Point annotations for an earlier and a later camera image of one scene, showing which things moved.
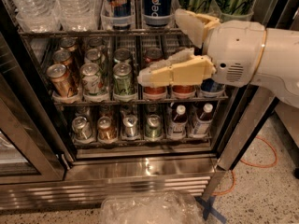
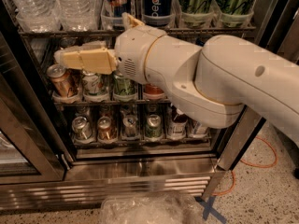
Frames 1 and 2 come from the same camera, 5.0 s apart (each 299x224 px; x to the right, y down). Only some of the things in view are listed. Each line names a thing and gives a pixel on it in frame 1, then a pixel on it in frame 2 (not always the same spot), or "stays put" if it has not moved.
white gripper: [237, 51] to [132, 50]
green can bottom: [153, 127] stays put
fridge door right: [277, 7] stays put
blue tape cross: [207, 207] stays put
